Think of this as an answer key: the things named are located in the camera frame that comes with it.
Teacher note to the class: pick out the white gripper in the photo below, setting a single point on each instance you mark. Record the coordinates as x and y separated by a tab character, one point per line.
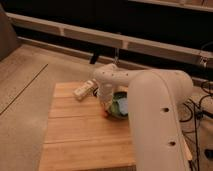
106	101

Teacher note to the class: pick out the long white shelf rail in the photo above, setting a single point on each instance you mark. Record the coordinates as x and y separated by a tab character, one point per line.
138	45

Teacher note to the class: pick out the blue sponge in bowl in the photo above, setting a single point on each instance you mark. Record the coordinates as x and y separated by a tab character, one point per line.
123	106

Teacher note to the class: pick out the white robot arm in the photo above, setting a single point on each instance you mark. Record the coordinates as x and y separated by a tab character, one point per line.
153	97

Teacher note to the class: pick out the green ceramic bowl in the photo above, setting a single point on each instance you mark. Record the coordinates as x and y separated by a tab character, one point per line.
114	109

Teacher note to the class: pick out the black striped rectangular object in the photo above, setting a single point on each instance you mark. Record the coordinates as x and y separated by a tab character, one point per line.
95	92

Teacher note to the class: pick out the white bottle on table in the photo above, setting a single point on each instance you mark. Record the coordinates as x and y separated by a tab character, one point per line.
87	87

